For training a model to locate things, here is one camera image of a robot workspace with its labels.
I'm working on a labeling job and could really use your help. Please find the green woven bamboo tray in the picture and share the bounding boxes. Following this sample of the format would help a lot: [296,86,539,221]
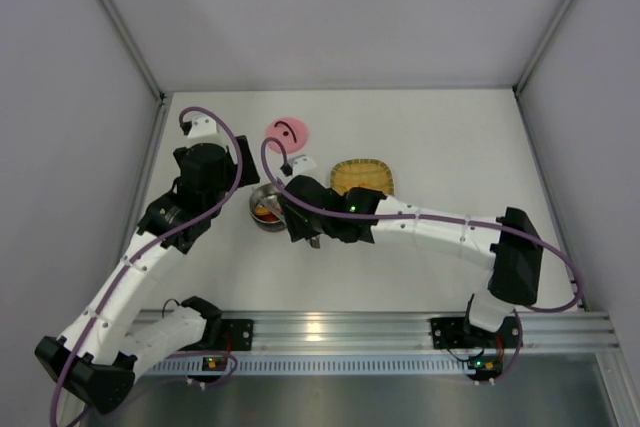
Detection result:
[329,159,395,195]

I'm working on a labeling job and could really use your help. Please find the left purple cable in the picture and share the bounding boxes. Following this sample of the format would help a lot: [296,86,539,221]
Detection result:
[49,106,245,427]

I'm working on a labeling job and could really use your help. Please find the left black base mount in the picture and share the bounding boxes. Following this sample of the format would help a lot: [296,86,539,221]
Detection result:
[195,319,254,352]

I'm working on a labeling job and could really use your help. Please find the round orange cracker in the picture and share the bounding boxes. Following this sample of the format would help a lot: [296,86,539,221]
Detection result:
[253,205,272,217]

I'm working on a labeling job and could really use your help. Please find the pink round lid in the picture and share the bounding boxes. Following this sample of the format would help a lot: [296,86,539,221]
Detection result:
[265,117,309,154]

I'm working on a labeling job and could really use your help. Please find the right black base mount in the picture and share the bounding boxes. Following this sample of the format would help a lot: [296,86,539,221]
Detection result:
[429,316,520,350]

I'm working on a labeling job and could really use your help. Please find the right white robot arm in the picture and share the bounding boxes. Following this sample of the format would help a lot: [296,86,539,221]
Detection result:
[279,175,543,333]

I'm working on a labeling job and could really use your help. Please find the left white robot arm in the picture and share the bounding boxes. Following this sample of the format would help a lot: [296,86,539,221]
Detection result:
[35,136,260,415]

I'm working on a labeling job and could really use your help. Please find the steel round lunch bowl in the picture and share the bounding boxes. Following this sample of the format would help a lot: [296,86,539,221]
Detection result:
[249,184,286,232]

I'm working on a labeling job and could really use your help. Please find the purple cable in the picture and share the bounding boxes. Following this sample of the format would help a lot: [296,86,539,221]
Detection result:
[260,135,587,383]
[49,106,245,427]

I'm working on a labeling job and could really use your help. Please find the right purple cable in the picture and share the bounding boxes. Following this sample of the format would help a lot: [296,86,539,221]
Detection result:
[260,135,587,383]

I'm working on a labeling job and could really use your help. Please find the aluminium mounting rail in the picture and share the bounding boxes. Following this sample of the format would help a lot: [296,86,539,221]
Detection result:
[222,311,619,355]

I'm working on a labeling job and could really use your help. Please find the slotted cable duct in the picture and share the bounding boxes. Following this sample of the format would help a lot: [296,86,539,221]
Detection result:
[147,353,497,377]

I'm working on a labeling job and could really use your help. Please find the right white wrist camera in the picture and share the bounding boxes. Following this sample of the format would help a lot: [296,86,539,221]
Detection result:
[280,154,317,177]

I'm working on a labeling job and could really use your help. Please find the red toy chicken drumstick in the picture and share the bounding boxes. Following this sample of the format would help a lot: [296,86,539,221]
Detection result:
[257,214,280,223]

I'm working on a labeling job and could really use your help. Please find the silver metal tongs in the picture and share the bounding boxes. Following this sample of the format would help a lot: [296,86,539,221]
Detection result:
[258,195,320,249]

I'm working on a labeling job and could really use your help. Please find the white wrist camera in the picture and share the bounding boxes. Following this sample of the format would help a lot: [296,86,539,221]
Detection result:
[183,114,221,146]
[280,154,317,177]

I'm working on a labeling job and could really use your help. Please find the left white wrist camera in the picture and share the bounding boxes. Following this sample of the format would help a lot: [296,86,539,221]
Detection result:
[183,114,221,146]

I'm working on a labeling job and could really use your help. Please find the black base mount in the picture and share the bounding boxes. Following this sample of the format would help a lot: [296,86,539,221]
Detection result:
[429,316,520,350]
[195,319,254,352]

